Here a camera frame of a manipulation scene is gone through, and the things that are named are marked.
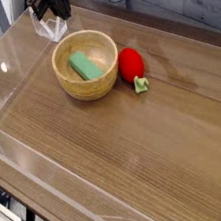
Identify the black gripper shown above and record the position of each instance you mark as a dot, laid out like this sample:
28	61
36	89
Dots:
61	8

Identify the brown wooden bowl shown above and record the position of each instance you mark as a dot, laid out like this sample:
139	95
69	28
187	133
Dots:
101	50

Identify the green rectangular stick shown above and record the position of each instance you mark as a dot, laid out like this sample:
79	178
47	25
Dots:
84	67

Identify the red plush strawberry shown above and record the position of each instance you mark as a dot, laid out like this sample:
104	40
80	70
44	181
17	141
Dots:
131	68

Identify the black table leg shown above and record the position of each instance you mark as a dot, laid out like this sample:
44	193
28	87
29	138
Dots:
30	216

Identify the clear acrylic corner bracket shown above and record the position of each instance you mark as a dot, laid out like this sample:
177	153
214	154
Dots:
52	29

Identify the clear acrylic tray wall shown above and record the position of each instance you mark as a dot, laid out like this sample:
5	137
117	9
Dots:
154	156

